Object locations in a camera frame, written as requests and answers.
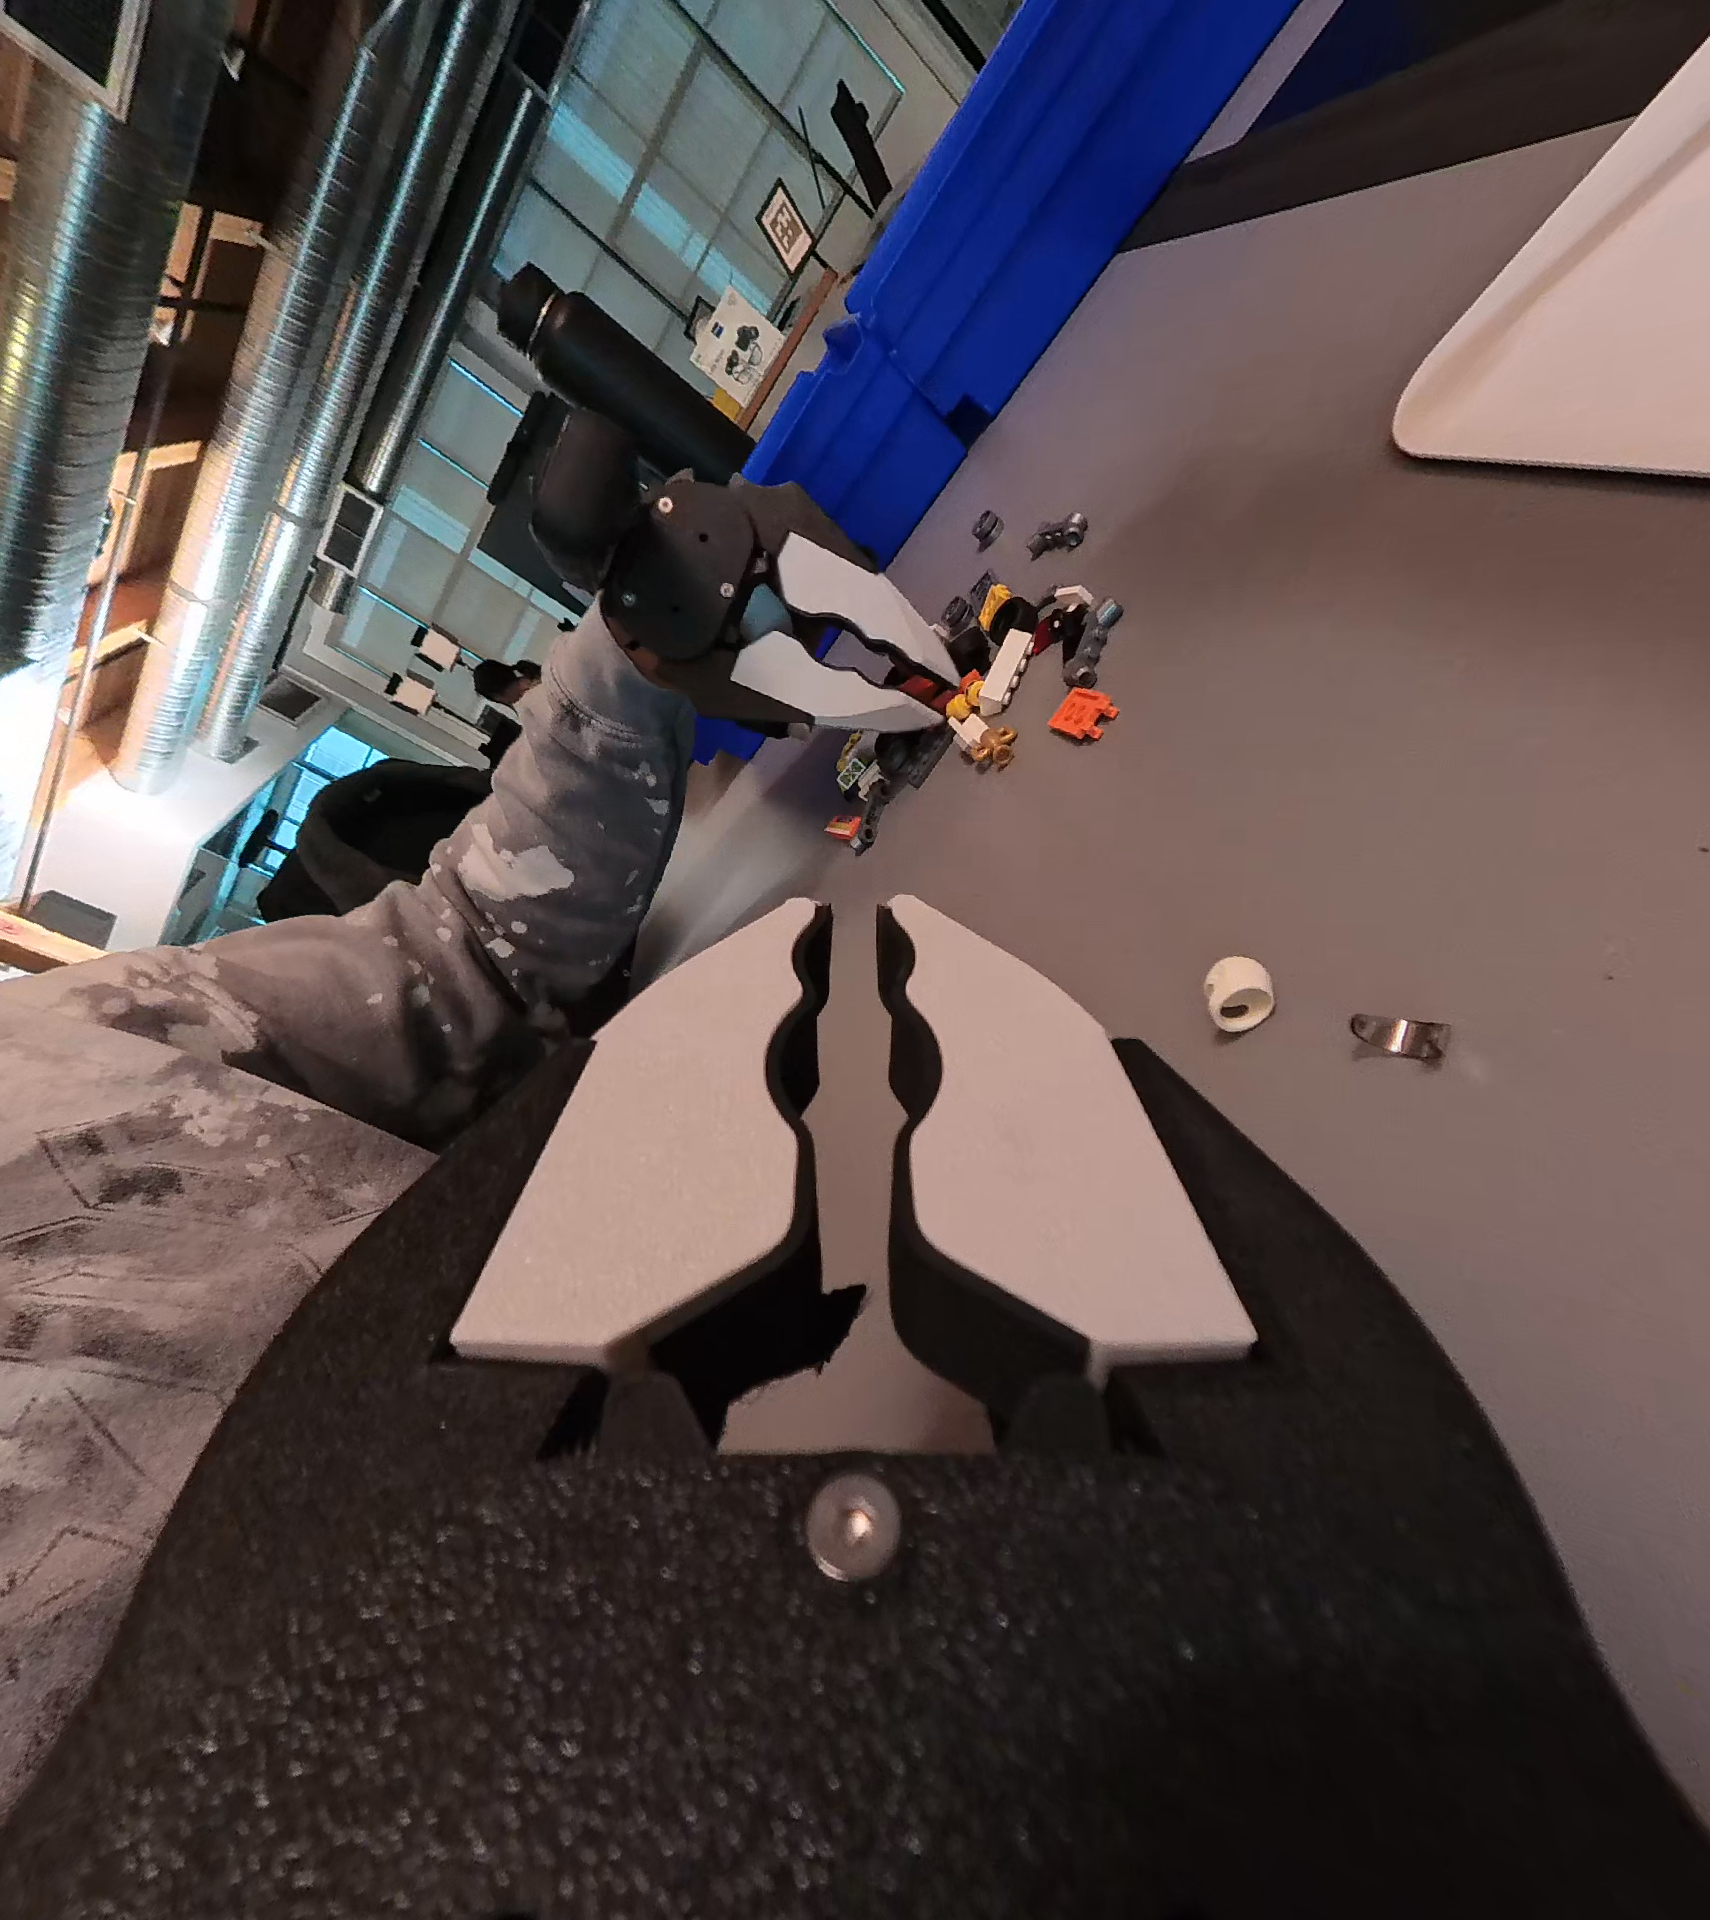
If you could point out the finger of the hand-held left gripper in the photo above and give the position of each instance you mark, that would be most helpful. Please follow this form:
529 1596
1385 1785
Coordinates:
827 691
856 617

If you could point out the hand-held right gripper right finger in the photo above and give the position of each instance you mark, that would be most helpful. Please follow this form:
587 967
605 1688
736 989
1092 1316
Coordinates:
1081 1200

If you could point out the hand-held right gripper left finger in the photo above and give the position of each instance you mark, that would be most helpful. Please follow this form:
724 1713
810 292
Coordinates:
647 1200

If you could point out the pile of lego pieces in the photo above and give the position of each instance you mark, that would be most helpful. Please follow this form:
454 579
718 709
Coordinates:
991 676

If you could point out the person's left forearm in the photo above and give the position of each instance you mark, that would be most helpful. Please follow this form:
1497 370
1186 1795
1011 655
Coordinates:
467 900

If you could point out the small white round lego piece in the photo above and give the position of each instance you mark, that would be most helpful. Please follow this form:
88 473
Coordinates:
1241 994

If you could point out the black monitor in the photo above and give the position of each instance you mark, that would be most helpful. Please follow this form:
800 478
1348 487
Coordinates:
562 497

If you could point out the blue plastic bin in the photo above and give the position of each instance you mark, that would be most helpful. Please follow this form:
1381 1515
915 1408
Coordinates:
1066 181
856 450

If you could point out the black water bottle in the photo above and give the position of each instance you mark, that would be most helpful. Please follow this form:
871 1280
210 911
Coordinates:
587 337

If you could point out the light mottled cloth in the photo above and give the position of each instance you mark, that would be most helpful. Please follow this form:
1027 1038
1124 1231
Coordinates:
106 1410

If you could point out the silver ceiling duct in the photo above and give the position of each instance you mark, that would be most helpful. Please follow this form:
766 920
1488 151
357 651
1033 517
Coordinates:
106 330

